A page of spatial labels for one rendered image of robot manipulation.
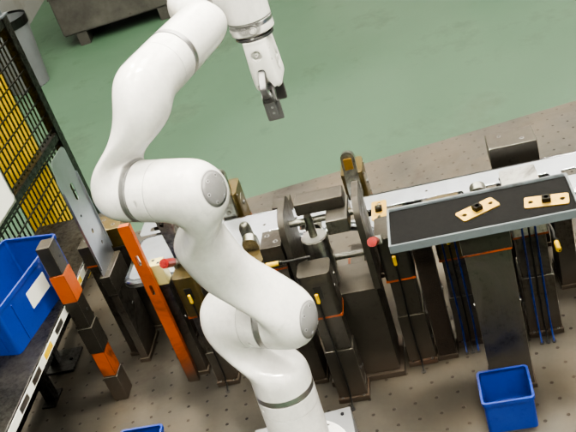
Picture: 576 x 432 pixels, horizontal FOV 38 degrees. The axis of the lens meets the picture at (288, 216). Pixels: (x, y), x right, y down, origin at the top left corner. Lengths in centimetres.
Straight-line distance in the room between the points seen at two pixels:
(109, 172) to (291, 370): 56
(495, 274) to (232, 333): 55
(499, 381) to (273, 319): 62
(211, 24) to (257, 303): 49
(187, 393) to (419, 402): 62
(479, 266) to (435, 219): 13
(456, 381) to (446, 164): 100
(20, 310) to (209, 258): 77
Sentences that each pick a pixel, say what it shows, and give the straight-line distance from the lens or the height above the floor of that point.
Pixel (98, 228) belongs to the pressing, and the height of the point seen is 110.
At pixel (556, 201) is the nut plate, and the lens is 171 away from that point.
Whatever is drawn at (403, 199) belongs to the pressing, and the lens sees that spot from 212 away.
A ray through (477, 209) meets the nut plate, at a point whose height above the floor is 117.
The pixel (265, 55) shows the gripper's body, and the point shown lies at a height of 157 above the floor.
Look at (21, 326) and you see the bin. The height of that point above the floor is 108.
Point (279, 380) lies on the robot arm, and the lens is 165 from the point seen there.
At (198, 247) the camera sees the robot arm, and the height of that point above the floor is 142.
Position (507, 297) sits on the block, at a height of 96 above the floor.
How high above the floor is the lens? 211
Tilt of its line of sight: 30 degrees down
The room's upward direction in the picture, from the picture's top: 19 degrees counter-clockwise
